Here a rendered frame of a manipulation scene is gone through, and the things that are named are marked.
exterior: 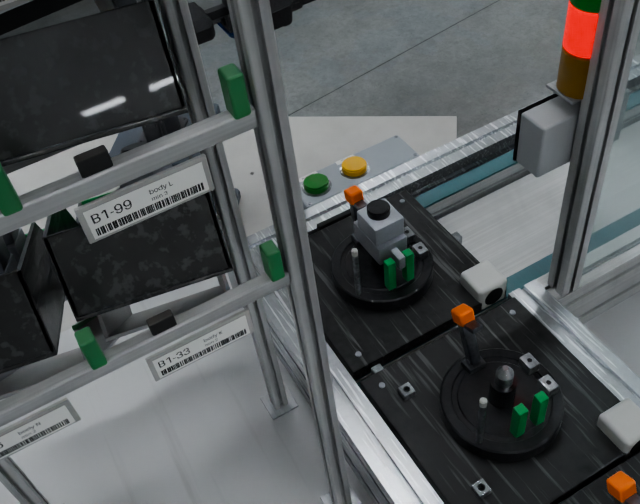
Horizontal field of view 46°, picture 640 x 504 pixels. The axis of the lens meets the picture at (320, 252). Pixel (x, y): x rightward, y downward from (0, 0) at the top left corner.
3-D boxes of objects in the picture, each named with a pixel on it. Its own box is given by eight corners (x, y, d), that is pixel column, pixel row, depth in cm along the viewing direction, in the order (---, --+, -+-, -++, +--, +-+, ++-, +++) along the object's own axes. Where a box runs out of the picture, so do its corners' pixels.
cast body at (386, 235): (354, 237, 101) (350, 199, 96) (381, 223, 102) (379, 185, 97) (388, 276, 96) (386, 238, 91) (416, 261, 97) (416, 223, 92)
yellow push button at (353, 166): (337, 171, 122) (336, 161, 120) (358, 161, 123) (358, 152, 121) (350, 184, 119) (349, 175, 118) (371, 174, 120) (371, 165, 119)
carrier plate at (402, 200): (269, 264, 110) (266, 254, 108) (406, 198, 116) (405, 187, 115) (354, 381, 95) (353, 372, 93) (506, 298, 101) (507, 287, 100)
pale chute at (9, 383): (21, 370, 97) (9, 337, 96) (121, 336, 99) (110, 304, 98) (-49, 416, 69) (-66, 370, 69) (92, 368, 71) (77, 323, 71)
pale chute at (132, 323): (130, 318, 101) (119, 286, 100) (224, 286, 103) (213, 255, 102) (105, 342, 73) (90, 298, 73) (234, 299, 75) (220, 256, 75)
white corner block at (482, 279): (458, 291, 103) (459, 272, 100) (485, 277, 104) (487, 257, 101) (479, 313, 100) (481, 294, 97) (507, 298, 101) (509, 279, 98)
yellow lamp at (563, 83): (546, 83, 81) (551, 44, 78) (581, 67, 83) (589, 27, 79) (578, 106, 78) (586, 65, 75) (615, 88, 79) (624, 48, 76)
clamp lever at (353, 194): (351, 233, 105) (342, 189, 101) (363, 227, 106) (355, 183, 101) (364, 245, 103) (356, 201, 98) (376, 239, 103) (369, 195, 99)
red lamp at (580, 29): (552, 43, 78) (558, -1, 74) (589, 26, 79) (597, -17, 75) (586, 64, 74) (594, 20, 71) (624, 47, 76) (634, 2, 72)
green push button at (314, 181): (300, 188, 120) (298, 179, 118) (321, 178, 121) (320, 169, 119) (312, 202, 117) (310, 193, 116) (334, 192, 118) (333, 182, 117)
